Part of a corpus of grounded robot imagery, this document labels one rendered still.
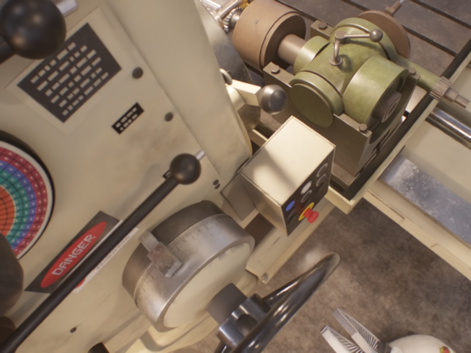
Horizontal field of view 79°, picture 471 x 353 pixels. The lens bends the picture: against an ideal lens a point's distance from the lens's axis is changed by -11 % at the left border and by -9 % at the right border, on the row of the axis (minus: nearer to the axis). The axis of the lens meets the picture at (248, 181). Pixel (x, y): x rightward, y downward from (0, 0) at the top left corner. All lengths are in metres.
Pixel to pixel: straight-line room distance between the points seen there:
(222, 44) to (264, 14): 0.30
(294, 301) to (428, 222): 0.94
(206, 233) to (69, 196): 0.22
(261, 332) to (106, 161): 0.25
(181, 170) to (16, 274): 0.18
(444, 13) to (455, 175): 0.61
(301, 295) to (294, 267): 1.48
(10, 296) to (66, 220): 0.14
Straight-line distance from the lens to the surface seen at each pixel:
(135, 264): 0.51
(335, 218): 1.92
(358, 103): 0.73
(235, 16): 1.01
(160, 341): 1.39
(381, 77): 0.74
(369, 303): 1.88
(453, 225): 1.26
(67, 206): 0.37
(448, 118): 1.49
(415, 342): 1.61
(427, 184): 1.28
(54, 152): 0.32
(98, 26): 0.28
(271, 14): 0.88
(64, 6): 0.21
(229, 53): 0.61
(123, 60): 0.30
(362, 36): 0.79
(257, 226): 1.29
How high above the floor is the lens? 1.85
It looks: 66 degrees down
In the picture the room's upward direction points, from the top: 25 degrees counter-clockwise
